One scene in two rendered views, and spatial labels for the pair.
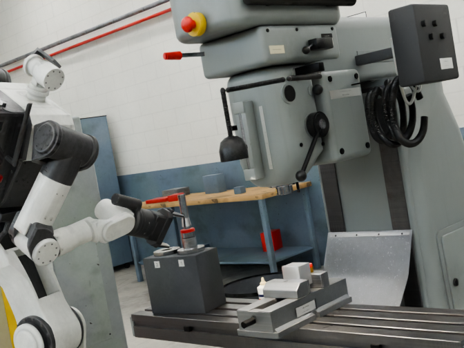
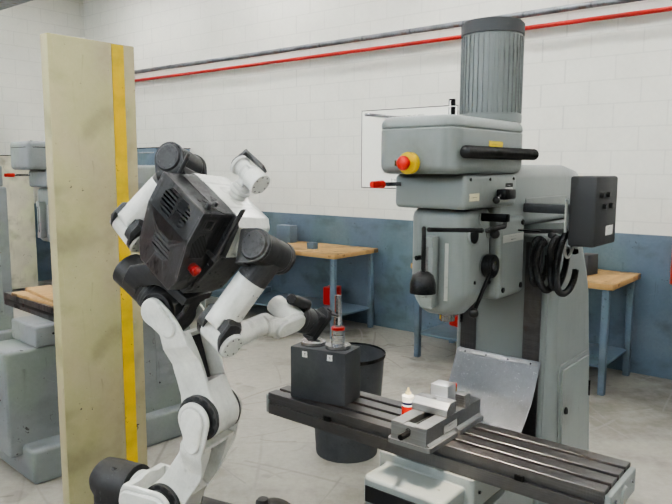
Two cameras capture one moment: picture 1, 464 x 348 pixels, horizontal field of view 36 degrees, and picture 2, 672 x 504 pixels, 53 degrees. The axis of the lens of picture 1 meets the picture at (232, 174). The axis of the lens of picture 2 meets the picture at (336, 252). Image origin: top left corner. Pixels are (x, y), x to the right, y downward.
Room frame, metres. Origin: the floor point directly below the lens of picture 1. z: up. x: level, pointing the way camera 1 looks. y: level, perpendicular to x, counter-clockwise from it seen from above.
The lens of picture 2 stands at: (0.02, 0.41, 1.75)
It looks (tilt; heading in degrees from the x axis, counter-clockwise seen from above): 7 degrees down; 354
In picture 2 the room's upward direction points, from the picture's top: straight up
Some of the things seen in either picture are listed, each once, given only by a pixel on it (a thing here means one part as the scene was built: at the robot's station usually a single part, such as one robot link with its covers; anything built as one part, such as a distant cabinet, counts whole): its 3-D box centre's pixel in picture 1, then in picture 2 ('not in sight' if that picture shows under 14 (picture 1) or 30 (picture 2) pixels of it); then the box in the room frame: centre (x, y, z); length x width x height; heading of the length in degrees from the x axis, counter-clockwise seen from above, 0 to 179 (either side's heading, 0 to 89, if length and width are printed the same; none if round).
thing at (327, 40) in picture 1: (314, 46); (501, 196); (1.96, -0.28, 1.66); 0.12 x 0.04 x 0.04; 135
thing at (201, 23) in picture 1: (195, 24); (408, 163); (1.85, 0.02, 1.76); 0.06 x 0.02 x 0.06; 45
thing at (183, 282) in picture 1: (184, 278); (325, 369); (2.33, 0.21, 1.03); 0.22 x 0.12 x 0.20; 56
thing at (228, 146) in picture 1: (233, 148); (422, 281); (1.82, -0.01, 1.44); 0.07 x 0.07 x 0.06
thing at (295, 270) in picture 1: (297, 275); (443, 392); (2.02, -0.13, 1.05); 0.06 x 0.05 x 0.06; 46
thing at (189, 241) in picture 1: (189, 239); (337, 336); (2.30, 0.17, 1.16); 0.05 x 0.05 x 0.05
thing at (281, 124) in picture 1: (275, 126); (449, 259); (2.01, -0.14, 1.47); 0.21 x 0.19 x 0.32; 45
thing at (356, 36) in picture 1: (362, 52); (519, 192); (2.37, -0.49, 1.66); 0.80 x 0.23 x 0.20; 135
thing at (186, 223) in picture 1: (184, 211); (338, 311); (2.30, 0.17, 1.25); 0.03 x 0.03 x 0.11
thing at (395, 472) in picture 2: not in sight; (443, 469); (2.01, -0.14, 0.79); 0.50 x 0.35 x 0.12; 135
